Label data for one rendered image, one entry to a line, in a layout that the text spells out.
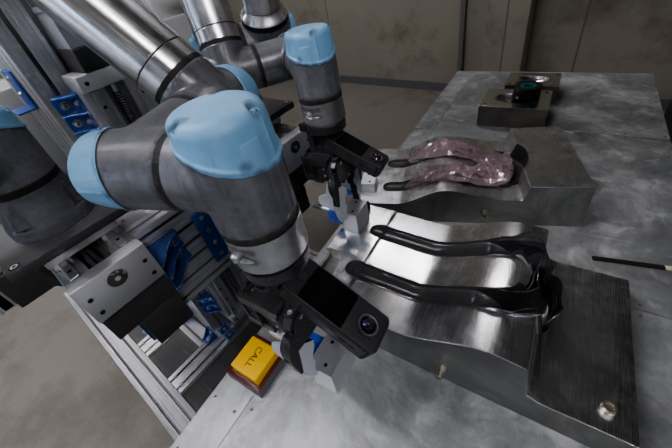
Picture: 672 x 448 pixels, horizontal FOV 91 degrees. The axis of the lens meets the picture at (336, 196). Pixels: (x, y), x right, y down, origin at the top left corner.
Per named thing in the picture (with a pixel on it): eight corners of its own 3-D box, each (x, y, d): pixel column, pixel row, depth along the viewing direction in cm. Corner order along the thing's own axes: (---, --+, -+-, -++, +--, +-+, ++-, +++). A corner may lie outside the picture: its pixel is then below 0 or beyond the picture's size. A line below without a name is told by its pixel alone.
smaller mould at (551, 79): (502, 100, 125) (504, 84, 121) (508, 87, 133) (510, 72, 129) (555, 103, 116) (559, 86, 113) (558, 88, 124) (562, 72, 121)
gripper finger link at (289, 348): (306, 347, 42) (300, 296, 38) (318, 353, 41) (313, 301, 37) (282, 377, 38) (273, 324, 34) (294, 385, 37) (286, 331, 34)
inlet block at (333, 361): (266, 353, 51) (254, 334, 48) (285, 325, 54) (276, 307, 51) (338, 395, 44) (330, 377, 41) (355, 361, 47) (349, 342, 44)
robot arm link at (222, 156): (191, 88, 28) (281, 80, 26) (236, 189, 35) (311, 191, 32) (125, 133, 22) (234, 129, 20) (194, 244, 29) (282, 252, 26)
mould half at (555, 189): (358, 218, 86) (352, 185, 80) (373, 163, 106) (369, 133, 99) (580, 227, 72) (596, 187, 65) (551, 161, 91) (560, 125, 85)
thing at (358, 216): (309, 220, 76) (304, 202, 73) (320, 207, 79) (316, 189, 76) (359, 235, 69) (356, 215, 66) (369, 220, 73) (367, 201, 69)
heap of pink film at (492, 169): (403, 193, 82) (402, 168, 77) (408, 155, 95) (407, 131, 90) (519, 195, 75) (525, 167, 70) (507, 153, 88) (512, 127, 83)
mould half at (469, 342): (307, 314, 67) (290, 271, 58) (365, 229, 83) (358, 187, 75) (621, 463, 42) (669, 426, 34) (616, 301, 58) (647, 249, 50)
